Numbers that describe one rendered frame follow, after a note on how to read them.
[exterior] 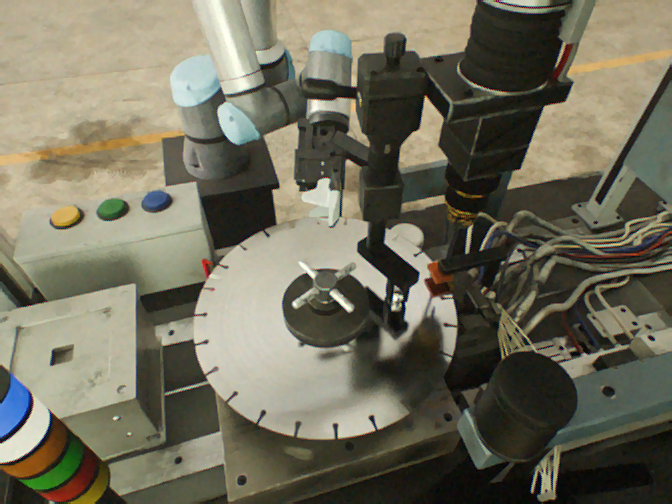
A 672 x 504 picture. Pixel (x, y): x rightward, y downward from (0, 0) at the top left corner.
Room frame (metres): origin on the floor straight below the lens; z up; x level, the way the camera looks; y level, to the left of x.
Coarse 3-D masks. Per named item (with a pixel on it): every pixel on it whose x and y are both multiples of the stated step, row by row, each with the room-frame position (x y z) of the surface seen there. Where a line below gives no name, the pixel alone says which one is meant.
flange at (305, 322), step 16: (320, 272) 0.40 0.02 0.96; (336, 272) 0.40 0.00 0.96; (288, 288) 0.37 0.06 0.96; (304, 288) 0.37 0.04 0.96; (352, 288) 0.37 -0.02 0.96; (288, 304) 0.34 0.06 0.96; (304, 304) 0.34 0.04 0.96; (320, 304) 0.33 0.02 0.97; (336, 304) 0.33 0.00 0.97; (368, 304) 0.34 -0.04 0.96; (288, 320) 0.32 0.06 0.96; (304, 320) 0.32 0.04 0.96; (320, 320) 0.32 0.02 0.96; (336, 320) 0.32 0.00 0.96; (352, 320) 0.32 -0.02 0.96; (304, 336) 0.30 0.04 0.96; (320, 336) 0.30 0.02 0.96; (336, 336) 0.30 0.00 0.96; (352, 336) 0.30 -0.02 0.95
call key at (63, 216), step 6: (60, 210) 0.57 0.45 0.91; (66, 210) 0.57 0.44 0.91; (72, 210) 0.57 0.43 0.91; (54, 216) 0.55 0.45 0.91; (60, 216) 0.55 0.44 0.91; (66, 216) 0.55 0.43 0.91; (72, 216) 0.56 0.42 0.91; (78, 216) 0.56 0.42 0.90; (54, 222) 0.54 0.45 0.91; (60, 222) 0.54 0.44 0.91; (66, 222) 0.54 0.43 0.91; (72, 222) 0.55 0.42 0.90
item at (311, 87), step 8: (304, 80) 0.42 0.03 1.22; (312, 80) 0.42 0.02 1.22; (320, 80) 0.42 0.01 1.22; (328, 80) 0.43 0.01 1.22; (304, 88) 0.42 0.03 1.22; (312, 88) 0.41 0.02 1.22; (320, 88) 0.42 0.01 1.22; (328, 88) 0.42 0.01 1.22; (336, 88) 0.42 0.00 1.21; (344, 88) 0.42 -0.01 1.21; (352, 88) 0.43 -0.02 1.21; (304, 96) 0.42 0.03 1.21; (312, 96) 0.41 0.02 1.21; (320, 96) 0.41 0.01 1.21; (328, 96) 0.41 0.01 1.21; (336, 96) 0.42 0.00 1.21; (344, 96) 0.42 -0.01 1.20; (352, 96) 0.42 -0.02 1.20
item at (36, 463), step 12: (60, 420) 0.16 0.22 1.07; (48, 432) 0.14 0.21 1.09; (60, 432) 0.14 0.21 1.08; (48, 444) 0.13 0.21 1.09; (60, 444) 0.14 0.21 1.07; (36, 456) 0.12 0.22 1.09; (48, 456) 0.13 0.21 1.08; (60, 456) 0.13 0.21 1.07; (12, 468) 0.12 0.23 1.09; (24, 468) 0.12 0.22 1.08; (36, 468) 0.12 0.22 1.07; (48, 468) 0.12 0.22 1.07
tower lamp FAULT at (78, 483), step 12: (84, 444) 0.15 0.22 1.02; (84, 456) 0.14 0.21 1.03; (96, 456) 0.15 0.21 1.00; (84, 468) 0.14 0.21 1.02; (96, 468) 0.14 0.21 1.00; (72, 480) 0.12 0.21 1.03; (84, 480) 0.13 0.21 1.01; (48, 492) 0.12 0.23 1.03; (60, 492) 0.12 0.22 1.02; (72, 492) 0.12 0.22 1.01
